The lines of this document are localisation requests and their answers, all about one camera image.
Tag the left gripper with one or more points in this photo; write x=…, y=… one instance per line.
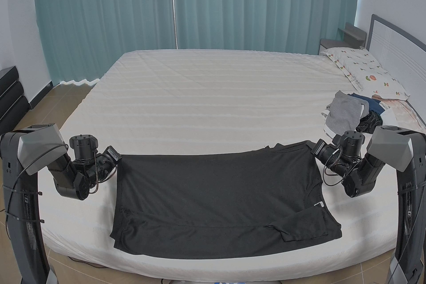
x=108, y=161

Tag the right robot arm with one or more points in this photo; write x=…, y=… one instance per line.
x=366, y=172

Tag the black chest of drawers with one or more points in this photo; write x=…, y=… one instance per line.
x=11, y=96

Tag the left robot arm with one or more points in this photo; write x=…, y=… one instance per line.
x=63, y=172

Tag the dark blue garment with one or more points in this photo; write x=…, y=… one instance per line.
x=372, y=105

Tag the black shiny garment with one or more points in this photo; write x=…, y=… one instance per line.
x=367, y=123

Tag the black T-shirt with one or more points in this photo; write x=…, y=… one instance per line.
x=216, y=196

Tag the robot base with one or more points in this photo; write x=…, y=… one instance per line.
x=229, y=282

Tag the grey bedside table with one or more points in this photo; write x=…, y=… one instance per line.
x=349, y=34

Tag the bed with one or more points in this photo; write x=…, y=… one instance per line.
x=216, y=93

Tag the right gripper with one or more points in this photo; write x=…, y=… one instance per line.
x=327, y=152

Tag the white garment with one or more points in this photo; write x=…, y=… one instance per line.
x=390, y=116

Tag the grey white-trimmed garment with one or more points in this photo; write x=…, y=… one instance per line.
x=342, y=113

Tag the white printed pillow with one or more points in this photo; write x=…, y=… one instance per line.
x=364, y=69

